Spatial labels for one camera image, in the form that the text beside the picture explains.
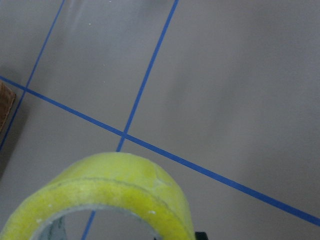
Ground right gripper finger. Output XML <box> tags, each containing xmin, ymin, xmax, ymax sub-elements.
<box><xmin>195</xmin><ymin>231</ymin><xmax>208</xmax><ymax>240</ymax></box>

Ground brown wicker basket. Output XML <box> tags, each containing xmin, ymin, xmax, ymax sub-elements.
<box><xmin>0</xmin><ymin>80</ymin><xmax>16</xmax><ymax>131</ymax></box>

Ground yellow tape roll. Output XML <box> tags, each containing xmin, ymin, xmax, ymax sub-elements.
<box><xmin>0</xmin><ymin>152</ymin><xmax>195</xmax><ymax>240</ymax></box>

